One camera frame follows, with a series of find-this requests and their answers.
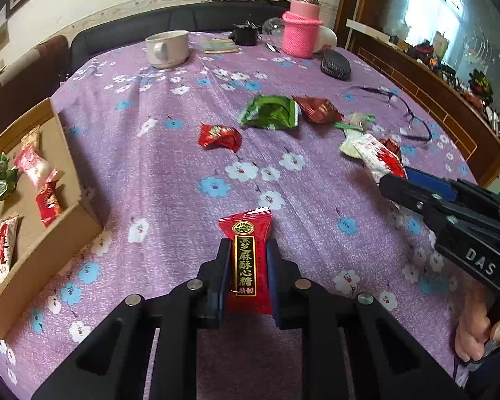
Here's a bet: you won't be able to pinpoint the white red snack packet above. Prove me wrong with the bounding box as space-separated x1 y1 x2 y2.
352 134 407 184

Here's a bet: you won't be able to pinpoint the white cream snack packet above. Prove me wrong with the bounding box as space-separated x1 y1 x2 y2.
339 129 364 159

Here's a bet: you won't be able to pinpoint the clear green edged packet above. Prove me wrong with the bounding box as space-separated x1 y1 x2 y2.
334 112 375 132

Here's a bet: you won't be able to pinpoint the dark red foil snack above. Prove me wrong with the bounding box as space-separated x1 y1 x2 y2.
293 97 344 125
378 138 402 162

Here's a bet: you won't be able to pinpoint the red sesame candy bar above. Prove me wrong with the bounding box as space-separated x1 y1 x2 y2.
218 207 273 314

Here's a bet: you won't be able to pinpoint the red cartoon candy packet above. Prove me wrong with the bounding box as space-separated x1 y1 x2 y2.
36 167 63 228

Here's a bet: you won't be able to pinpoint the green snack bag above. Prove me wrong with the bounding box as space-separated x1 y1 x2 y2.
0 153 19 201
237 95 301 130

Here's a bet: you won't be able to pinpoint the pink snack packet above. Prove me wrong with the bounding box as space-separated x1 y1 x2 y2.
14 143 55 188

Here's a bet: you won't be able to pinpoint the small red candy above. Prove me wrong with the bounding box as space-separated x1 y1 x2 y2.
198 124 242 153

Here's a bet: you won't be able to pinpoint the yellow cracker packet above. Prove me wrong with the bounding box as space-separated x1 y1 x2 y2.
21 126 40 152

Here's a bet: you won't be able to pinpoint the person's right hand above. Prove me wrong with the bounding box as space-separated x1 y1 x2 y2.
454 283 500 362

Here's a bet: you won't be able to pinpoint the wooden sideboard cabinet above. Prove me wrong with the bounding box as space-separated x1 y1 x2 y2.
346 19 500 179

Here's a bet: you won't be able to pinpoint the cardboard tray box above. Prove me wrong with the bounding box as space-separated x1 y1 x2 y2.
0 99 102 340

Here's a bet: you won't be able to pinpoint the black glasses case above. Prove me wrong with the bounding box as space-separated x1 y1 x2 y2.
321 49 351 81

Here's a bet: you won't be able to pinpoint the white round object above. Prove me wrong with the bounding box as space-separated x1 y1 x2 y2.
313 25 338 54

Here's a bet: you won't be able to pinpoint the pink knitted sleeve bottle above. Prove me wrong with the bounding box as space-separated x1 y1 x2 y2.
282 0 323 58

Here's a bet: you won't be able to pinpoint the nail clipper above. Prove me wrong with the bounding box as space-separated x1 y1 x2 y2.
264 43 280 53

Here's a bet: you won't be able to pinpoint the clear glass dome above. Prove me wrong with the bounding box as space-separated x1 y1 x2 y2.
261 17 285 37

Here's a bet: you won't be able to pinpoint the purple floral tablecloth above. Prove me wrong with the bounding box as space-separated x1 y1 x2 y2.
0 33 471 399

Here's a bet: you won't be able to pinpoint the black small container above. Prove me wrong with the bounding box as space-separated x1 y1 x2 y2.
229 21 260 46

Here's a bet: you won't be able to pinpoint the small booklet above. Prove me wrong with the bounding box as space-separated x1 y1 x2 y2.
201 38 240 54

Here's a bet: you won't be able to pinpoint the black leather sofa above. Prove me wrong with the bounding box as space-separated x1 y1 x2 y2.
68 0 290 73

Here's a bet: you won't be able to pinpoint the brown armchair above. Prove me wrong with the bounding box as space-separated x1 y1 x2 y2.
0 35 70 134

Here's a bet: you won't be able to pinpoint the white ceramic mug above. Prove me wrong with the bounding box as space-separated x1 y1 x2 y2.
145 30 190 69

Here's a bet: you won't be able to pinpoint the purple frame eyeglasses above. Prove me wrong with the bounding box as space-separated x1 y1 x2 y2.
354 86 433 144

